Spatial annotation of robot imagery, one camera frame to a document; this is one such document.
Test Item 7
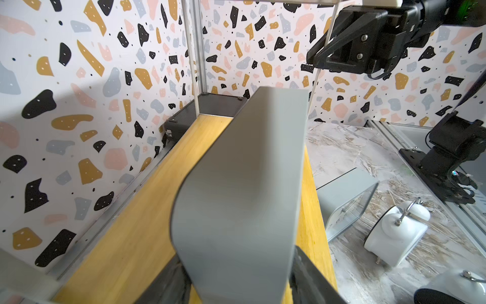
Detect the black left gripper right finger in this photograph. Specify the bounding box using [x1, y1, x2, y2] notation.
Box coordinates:
[289, 246, 346, 304]

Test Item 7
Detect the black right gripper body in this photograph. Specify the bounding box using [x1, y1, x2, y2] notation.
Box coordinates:
[341, 5, 421, 74]

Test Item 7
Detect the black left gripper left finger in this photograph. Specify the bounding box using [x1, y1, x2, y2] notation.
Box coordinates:
[135, 255, 192, 304]

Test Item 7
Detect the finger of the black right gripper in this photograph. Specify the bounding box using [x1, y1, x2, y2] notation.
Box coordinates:
[306, 15, 361, 70]

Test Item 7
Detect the wooden shelf white metal frame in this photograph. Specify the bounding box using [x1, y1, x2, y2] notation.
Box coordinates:
[52, 0, 339, 304]

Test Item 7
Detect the grey square clock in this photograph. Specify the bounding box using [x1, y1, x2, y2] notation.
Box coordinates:
[170, 87, 309, 303]
[316, 168, 379, 242]

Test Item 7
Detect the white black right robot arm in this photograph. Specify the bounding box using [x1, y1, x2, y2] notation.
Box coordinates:
[306, 1, 485, 204]

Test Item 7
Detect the white twin-bell clock right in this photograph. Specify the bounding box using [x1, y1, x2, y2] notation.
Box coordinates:
[364, 197, 431, 267]

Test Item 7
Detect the white twin-bell clock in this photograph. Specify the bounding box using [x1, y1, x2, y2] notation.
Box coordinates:
[364, 197, 431, 267]
[413, 269, 485, 303]

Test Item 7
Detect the black flat case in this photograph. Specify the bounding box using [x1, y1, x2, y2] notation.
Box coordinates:
[163, 92, 248, 143]

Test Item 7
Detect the white twin-bell clock left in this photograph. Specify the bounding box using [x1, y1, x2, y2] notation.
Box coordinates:
[413, 269, 485, 303]

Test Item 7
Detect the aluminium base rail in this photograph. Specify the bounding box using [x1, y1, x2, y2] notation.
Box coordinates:
[366, 116, 485, 254]

